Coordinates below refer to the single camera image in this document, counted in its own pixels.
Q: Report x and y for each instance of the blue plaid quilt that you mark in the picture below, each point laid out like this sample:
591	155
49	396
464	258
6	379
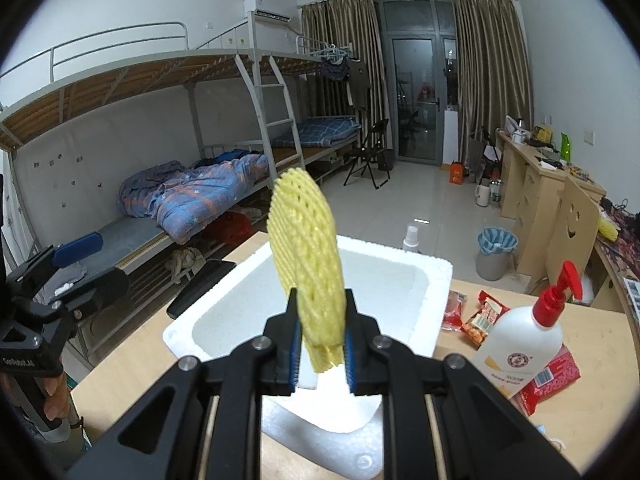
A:
200	190

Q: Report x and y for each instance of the black folding chair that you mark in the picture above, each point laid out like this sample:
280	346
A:
372	152

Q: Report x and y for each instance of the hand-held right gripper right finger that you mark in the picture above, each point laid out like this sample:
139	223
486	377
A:
350	360

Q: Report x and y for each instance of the white pump bottle red cap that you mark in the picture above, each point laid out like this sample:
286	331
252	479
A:
520	340

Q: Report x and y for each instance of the dark hanging clothes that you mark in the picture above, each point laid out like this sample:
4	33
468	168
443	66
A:
355	85

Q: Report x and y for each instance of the person's left hand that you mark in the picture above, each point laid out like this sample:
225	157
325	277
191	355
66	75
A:
54	396

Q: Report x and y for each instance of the red cloth bundle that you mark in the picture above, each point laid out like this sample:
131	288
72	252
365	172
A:
232	227

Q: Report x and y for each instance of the white air conditioner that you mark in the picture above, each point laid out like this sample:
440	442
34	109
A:
267	9

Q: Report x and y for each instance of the blue plaid mattress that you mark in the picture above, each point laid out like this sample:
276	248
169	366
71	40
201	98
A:
325	129

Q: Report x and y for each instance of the white foam lid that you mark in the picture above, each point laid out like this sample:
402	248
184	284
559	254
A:
320	455

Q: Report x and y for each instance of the orange red snack packet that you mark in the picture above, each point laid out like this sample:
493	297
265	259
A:
482	320

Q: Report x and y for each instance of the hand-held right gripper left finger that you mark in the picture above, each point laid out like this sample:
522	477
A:
295	350

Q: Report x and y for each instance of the brown curtain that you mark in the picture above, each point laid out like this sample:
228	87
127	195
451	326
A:
492	60
340	25

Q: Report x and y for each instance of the light wooden desk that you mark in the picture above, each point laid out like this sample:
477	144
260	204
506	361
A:
530	180

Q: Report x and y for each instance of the glass balcony door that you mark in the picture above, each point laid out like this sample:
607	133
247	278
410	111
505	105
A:
415	85

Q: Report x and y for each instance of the black flat slab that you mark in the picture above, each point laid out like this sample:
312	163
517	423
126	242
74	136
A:
200	290

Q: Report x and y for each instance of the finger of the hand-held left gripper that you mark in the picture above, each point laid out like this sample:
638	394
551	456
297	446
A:
100	287
77	250

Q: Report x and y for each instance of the beige cloth bundle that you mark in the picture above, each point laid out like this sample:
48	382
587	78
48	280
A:
186	261

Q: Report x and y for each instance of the wooden chair smiley cutout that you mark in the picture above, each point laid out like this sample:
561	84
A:
567	230

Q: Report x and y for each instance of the dark patterned desk cloth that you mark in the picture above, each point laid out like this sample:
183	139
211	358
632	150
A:
625	245

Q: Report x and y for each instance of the pile of yellow foam nets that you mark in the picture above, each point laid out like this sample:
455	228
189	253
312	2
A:
608	229

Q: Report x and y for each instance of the white jug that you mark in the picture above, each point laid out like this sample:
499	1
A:
482	195

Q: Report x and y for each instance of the red wet wipes pack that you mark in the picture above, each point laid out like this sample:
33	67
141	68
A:
560	375

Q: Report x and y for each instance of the grey bin blue bag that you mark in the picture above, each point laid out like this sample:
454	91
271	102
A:
495	255

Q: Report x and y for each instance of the yellow foam fruit net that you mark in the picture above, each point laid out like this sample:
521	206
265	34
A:
305	240

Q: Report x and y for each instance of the orange bag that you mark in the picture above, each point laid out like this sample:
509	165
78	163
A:
456	174

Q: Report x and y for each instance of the white foam box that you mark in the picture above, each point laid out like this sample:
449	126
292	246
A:
385	280

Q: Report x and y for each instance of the small clear spray bottle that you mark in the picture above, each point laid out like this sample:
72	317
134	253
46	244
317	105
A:
411	240

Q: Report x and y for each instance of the grey metal bunk bed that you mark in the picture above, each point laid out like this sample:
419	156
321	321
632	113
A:
312	60
150	67

